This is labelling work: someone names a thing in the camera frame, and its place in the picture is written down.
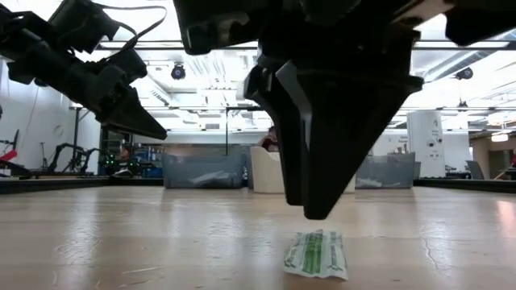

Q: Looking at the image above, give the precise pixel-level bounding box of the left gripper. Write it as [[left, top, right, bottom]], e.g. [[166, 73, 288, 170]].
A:
[[7, 39, 169, 141]]

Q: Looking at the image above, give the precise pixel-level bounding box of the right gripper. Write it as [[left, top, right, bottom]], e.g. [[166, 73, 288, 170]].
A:
[[243, 0, 456, 222]]

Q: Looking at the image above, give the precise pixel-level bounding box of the green print packet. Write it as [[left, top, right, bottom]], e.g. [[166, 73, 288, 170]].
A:
[[283, 229, 350, 281]]

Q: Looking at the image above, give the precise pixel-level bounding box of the dark equipment rack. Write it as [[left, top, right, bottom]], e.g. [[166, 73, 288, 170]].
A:
[[100, 128, 136, 176]]

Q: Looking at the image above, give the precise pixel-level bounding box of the white plastic bin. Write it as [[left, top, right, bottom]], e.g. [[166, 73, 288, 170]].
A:
[[249, 145, 357, 194]]

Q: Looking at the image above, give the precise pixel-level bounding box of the grey translucent plastic bin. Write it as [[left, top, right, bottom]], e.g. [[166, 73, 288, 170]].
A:
[[241, 152, 253, 189], [355, 151, 416, 189], [163, 152, 246, 189]]

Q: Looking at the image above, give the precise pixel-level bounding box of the white round pillar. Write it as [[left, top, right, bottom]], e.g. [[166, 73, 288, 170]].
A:
[[406, 110, 447, 178]]

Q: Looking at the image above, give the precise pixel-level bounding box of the dark chair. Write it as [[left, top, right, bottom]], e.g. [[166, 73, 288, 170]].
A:
[[466, 160, 485, 181]]

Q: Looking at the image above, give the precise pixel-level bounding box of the black rig frame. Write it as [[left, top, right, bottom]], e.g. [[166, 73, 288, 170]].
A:
[[70, 105, 267, 170]]

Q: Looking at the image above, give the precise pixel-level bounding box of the black overhead frame bar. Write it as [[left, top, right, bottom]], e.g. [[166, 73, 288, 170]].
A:
[[76, 39, 516, 51]]

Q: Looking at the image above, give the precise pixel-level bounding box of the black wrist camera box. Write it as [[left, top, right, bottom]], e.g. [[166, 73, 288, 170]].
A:
[[48, 0, 121, 54], [173, 0, 283, 56]]

